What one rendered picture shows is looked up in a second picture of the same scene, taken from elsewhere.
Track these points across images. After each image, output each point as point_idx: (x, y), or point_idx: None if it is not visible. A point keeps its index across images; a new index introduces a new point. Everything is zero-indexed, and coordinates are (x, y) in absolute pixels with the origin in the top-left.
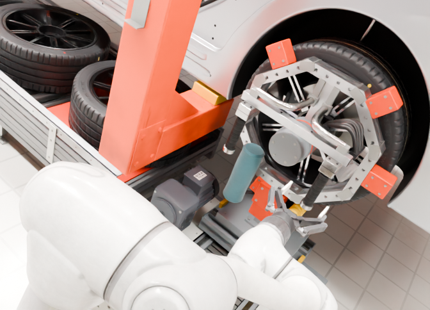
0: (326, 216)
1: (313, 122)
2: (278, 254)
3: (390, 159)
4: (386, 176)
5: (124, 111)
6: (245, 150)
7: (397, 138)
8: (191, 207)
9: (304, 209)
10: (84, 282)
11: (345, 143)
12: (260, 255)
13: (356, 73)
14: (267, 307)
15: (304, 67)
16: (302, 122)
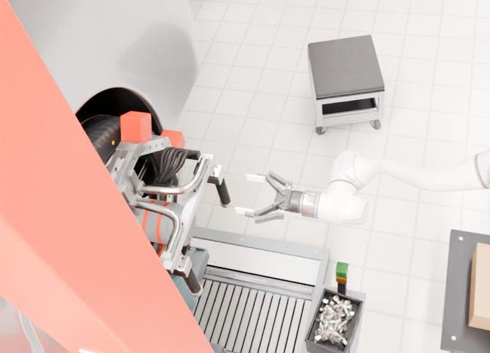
0: (258, 174)
1: (188, 189)
2: (343, 187)
3: (152, 133)
4: (170, 137)
5: None
6: (176, 278)
7: None
8: (211, 343)
9: (232, 202)
10: None
11: (203, 157)
12: (354, 197)
13: (103, 155)
14: (230, 261)
15: None
16: (148, 214)
